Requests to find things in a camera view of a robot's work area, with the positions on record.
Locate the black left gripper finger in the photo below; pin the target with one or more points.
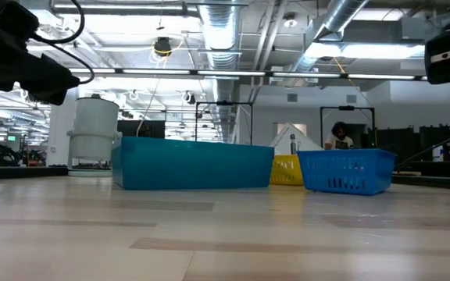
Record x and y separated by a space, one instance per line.
59 84

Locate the large teal plastic bin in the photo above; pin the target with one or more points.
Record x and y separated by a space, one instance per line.
190 166

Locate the small yellow plastic bin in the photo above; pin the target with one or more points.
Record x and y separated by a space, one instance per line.
285 171

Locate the white cylindrical container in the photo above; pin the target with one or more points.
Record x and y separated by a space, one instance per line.
94 129

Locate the white bottle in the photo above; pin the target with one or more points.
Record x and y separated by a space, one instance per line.
438 154

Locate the person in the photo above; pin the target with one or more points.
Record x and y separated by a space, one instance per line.
338 138

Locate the overhead light bar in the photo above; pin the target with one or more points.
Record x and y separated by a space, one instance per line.
229 73

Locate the small blue plastic basket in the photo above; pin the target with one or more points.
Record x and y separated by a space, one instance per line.
346 169

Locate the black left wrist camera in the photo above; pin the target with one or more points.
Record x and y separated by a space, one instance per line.
18 19

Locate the black ceiling camera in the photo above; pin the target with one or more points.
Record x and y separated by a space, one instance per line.
162 46

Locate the silver ventilation duct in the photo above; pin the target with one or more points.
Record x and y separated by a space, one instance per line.
338 15
221 35

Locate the black background rig frame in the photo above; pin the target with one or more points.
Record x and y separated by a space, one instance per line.
346 108
225 103

